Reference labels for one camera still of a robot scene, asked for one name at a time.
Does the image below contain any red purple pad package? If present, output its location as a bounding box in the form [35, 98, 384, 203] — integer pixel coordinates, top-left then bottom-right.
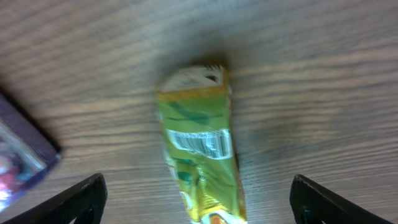
[1, 94, 61, 211]

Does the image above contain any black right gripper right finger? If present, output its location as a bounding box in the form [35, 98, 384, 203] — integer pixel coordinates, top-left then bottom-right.
[289, 174, 392, 224]

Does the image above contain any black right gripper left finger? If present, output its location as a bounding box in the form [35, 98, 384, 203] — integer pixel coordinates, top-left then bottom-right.
[3, 173, 108, 224]

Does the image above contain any green yellow juice carton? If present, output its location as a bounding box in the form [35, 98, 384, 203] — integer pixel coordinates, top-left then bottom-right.
[157, 65, 248, 224]

